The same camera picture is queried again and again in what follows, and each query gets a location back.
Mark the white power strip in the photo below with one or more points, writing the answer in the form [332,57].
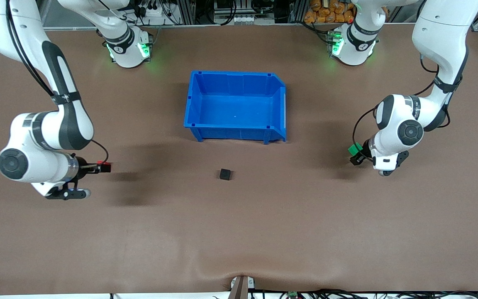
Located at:
[156,12]

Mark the black cube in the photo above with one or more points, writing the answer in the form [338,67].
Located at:
[225,174]

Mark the red cube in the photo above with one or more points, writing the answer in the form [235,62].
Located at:
[103,162]

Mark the aluminium table frame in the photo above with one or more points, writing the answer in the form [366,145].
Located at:
[77,28]

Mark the small green connector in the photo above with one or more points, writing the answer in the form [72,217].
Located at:
[293,295]

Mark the white terminal block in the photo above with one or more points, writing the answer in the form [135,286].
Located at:
[245,19]

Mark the brown table mat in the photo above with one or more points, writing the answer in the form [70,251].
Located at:
[98,232]

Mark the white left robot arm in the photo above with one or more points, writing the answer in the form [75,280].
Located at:
[442,37]

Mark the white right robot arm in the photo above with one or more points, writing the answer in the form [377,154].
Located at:
[35,137]

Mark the orange snack packets pile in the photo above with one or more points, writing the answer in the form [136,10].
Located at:
[330,12]

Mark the front camera mount post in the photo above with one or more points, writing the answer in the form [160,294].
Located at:
[239,288]

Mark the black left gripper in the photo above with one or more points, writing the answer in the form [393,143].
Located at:
[364,153]

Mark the blue plastic storage bin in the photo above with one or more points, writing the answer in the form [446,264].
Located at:
[235,112]

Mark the green cube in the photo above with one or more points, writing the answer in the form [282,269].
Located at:
[354,148]

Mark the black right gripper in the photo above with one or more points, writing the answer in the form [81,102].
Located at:
[81,168]

